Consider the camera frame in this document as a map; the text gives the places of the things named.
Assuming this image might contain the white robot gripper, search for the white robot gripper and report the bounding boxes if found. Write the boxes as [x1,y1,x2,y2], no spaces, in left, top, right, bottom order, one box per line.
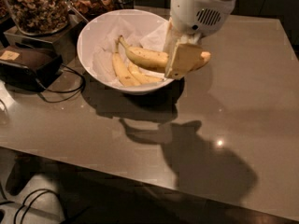
[164,0,235,79]

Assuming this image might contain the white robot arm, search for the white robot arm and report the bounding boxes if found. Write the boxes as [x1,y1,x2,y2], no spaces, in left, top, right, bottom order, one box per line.
[164,0,236,79]

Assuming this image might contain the white paper bowl liner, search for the white paper bowl liner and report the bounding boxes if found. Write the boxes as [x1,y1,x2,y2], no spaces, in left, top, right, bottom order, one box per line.
[91,14,176,87]

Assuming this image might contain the white ceramic bowl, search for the white ceramic bowl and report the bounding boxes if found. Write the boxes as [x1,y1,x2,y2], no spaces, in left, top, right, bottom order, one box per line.
[76,8,189,96]

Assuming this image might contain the dark metal stand box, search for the dark metal stand box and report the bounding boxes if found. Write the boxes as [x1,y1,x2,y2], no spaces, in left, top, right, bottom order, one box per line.
[4,15,85,63]

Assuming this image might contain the large glass jar of nuts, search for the large glass jar of nuts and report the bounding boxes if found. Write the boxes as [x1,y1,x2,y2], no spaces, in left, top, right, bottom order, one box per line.
[4,0,69,35]

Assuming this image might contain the black card terminal device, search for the black card terminal device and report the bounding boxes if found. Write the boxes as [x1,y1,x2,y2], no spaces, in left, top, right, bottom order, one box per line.
[0,46,63,92]

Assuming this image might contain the black cable on table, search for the black cable on table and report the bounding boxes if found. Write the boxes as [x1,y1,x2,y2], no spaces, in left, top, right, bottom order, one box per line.
[34,63,87,105]

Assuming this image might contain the black cable on floor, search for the black cable on floor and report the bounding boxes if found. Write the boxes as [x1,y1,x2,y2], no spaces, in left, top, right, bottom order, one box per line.
[0,180,94,224]

